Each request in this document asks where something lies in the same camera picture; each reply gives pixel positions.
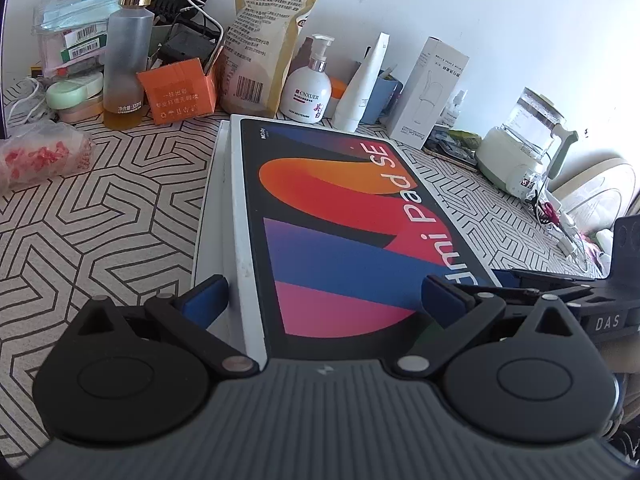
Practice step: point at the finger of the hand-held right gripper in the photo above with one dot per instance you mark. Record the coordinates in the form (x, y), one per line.
(550, 276)
(520, 291)

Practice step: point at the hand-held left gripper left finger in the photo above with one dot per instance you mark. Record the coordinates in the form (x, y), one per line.
(207, 297)

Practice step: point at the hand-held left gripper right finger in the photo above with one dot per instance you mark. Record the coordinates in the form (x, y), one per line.
(442, 297)

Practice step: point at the white cardboard box tray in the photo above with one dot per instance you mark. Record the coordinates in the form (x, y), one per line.
(215, 210)

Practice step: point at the colourful printed box lid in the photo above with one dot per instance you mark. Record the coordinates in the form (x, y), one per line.
(325, 235)

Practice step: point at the geometric patterned desktop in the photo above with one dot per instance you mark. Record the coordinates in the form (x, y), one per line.
(100, 235)

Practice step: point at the white power plug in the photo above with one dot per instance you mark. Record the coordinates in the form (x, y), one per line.
(570, 237)

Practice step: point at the red scissors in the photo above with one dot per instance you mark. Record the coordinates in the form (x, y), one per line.
(549, 211)

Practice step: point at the white round fan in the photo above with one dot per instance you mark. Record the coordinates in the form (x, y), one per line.
(597, 195)

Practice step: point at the cream electric glass kettle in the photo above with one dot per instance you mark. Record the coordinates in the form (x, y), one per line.
(520, 155)

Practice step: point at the phone in patterned case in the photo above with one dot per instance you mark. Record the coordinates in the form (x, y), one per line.
(450, 152)

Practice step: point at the green packet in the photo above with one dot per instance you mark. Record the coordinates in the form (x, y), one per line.
(465, 137)

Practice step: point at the small clear spray bottle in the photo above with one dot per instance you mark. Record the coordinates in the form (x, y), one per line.
(454, 110)

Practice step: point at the tall white carton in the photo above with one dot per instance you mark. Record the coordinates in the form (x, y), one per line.
(425, 95)

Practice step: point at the orange carton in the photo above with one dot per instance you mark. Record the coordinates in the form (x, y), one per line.
(175, 95)

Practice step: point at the blue pen holder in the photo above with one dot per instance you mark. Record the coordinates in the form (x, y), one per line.
(382, 100)

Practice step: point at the plastic bag with red pieces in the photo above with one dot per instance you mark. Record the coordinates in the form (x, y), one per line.
(42, 155)

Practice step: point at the white squeeze tube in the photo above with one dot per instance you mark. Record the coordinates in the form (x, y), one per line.
(357, 95)

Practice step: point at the peach case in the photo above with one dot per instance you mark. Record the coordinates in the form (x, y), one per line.
(82, 110)

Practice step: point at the white pump bottle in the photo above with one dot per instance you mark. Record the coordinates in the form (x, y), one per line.
(306, 92)

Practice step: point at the orange jar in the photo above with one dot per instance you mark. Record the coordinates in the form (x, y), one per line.
(338, 91)

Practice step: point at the mint green case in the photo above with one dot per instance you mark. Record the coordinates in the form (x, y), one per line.
(72, 91)

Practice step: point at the frosted bottle with gold cap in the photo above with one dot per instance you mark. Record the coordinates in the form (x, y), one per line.
(127, 60)

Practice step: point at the brown paper bag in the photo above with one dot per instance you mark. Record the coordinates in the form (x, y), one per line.
(265, 35)

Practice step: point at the black comb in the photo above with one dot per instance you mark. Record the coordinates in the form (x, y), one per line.
(175, 2)

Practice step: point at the bag of face masks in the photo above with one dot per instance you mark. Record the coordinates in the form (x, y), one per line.
(75, 20)

